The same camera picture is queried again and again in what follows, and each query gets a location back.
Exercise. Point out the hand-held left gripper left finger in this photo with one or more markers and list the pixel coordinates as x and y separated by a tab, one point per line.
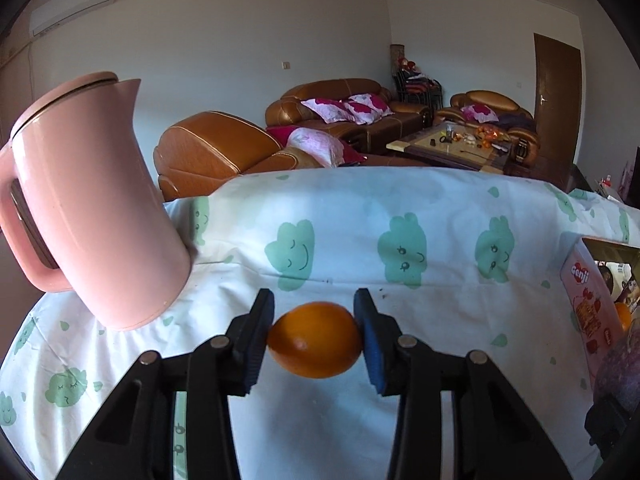
255	345

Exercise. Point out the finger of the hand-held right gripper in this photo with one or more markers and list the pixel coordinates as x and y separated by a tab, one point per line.
607	425

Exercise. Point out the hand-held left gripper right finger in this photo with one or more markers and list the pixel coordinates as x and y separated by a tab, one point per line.
372	345

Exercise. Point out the purple passion fruit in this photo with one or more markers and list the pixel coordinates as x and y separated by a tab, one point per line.
620	370

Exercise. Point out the orange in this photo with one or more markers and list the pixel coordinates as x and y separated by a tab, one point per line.
316	340
624	316

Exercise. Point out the pink tin box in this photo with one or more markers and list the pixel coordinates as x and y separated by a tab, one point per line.
585	305

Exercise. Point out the cloud printed white tablecloth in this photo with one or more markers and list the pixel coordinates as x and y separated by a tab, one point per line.
350	240

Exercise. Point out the brown leather armchair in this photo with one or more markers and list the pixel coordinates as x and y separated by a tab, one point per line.
210	155
492	100

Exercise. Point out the pale pink pillow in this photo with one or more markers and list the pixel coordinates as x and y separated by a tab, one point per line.
317	146

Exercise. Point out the wooden coffee table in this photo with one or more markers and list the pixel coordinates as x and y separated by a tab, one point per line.
450	152

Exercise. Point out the pink electric kettle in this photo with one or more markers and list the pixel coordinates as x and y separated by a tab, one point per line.
95	200

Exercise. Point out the pink flowered pillow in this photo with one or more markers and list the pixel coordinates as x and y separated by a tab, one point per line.
480	112
370	107
325	110

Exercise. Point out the brown leather three-seat sofa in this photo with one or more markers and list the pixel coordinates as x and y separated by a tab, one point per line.
340	90

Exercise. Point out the stacked dark chairs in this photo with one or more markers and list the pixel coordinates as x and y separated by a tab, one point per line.
417	87

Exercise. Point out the tall woven floor lamp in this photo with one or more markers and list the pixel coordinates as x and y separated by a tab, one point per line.
397	60

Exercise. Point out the brown wooden door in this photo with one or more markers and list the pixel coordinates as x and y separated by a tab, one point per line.
557	95

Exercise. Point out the white air conditioner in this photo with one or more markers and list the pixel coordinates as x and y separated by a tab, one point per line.
72	5

